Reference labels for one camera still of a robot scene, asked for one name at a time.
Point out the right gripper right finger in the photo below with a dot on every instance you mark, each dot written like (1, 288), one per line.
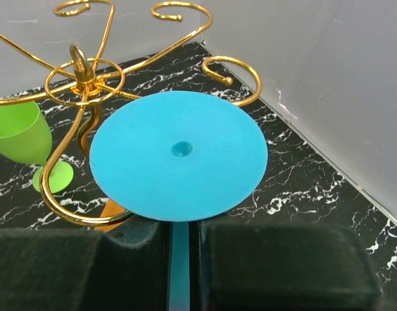
(282, 267)

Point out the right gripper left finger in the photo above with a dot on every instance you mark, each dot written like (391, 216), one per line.
(79, 269)

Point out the blue plastic wine glass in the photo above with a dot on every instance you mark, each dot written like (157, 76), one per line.
(178, 157)

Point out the left green plastic wine glass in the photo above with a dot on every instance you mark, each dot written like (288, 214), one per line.
(25, 136)

